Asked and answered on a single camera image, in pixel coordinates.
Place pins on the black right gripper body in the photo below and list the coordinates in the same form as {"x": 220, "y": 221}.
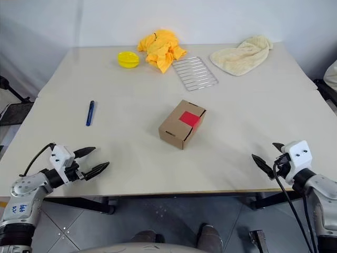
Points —
{"x": 283, "y": 165}

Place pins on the grey robot torso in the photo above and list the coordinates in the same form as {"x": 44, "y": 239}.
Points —
{"x": 137, "y": 249}

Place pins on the blue utility knife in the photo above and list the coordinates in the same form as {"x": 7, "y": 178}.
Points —
{"x": 90, "y": 116}

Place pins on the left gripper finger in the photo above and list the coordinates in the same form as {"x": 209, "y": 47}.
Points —
{"x": 97, "y": 170}
{"x": 84, "y": 152}

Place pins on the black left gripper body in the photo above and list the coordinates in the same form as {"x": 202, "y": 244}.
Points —
{"x": 73, "y": 171}

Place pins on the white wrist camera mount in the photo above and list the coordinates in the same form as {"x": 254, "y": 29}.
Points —
{"x": 61, "y": 156}
{"x": 298, "y": 154}

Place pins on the black chair frame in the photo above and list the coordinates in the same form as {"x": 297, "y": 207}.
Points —
{"x": 325, "y": 91}

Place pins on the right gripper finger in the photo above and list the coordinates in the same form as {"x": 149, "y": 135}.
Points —
{"x": 279, "y": 147}
{"x": 263, "y": 166}

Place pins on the white cushion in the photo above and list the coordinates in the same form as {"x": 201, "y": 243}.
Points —
{"x": 332, "y": 76}

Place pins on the dark textured pad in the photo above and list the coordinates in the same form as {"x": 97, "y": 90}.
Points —
{"x": 15, "y": 113}

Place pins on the yellow plastic bowl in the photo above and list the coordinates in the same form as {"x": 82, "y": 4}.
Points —
{"x": 128, "y": 60}

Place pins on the dark brown rounded shape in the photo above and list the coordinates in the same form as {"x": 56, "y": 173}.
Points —
{"x": 147, "y": 237}
{"x": 209, "y": 235}

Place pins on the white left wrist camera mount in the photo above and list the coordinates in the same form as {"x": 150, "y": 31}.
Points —
{"x": 61, "y": 156}

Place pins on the dark metal post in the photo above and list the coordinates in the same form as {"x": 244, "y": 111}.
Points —
{"x": 259, "y": 241}

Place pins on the crumpled yellow cloth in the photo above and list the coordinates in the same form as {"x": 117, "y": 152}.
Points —
{"x": 160, "y": 50}

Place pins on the cream terry towel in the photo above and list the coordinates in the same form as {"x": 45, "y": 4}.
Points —
{"x": 239, "y": 58}

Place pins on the red tape patch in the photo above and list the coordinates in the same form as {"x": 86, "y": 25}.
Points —
{"x": 189, "y": 118}

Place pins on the brown cardboard box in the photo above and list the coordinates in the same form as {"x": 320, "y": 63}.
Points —
{"x": 173, "y": 129}

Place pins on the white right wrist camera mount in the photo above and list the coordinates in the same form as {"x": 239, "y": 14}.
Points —
{"x": 298, "y": 154}

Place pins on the black tripod stand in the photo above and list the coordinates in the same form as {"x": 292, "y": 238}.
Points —
{"x": 4, "y": 83}

